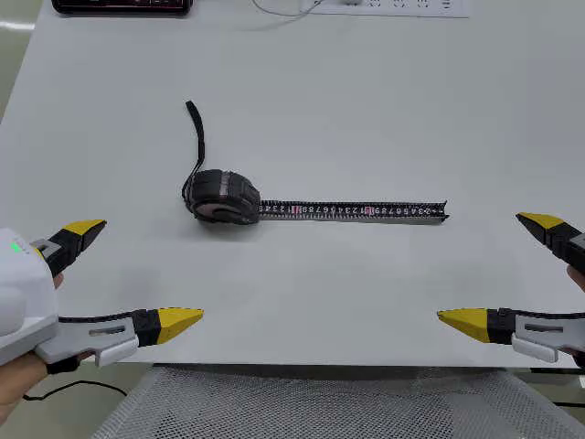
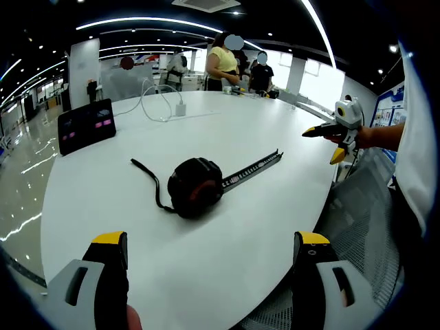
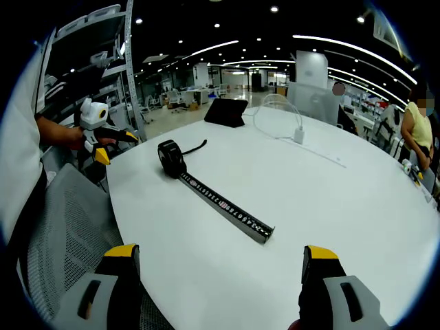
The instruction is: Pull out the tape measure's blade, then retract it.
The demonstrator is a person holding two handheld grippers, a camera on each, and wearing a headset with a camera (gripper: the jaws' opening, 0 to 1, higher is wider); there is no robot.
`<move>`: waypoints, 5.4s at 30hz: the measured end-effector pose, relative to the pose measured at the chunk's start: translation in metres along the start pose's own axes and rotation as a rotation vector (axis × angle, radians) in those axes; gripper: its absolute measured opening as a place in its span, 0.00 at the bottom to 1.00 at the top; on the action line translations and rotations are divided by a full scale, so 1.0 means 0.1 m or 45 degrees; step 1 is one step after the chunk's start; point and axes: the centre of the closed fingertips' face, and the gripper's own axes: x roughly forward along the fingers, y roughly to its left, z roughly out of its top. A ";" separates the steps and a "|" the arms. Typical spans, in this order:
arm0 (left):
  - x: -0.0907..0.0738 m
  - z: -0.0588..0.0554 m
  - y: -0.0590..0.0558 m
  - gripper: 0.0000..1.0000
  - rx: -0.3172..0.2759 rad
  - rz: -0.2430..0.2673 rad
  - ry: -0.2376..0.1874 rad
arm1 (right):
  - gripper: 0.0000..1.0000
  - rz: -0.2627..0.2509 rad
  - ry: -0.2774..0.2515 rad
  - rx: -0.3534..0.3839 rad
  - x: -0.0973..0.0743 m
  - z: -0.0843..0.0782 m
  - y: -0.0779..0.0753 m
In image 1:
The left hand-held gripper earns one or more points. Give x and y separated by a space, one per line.
23 292

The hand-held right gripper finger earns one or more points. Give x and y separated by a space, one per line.
553 238
516 327

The black tape measure with blade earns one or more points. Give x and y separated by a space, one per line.
224 194

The person's right hand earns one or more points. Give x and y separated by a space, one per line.
577 276

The person's left hand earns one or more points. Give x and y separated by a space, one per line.
27 377

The grey mesh chair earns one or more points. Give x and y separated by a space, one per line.
320 404

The white power strip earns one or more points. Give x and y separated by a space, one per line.
402 7

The black flat device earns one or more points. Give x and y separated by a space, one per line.
121 5

